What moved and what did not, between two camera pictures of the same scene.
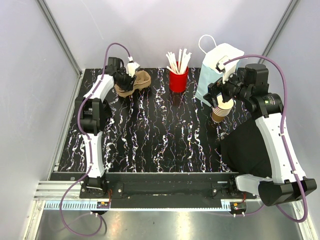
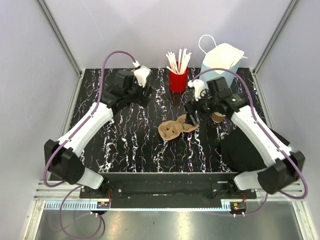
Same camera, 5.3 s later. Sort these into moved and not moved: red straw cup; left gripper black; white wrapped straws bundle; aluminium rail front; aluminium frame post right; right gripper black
Moved: left gripper black; right gripper black
Not moved: aluminium rail front; red straw cup; white wrapped straws bundle; aluminium frame post right
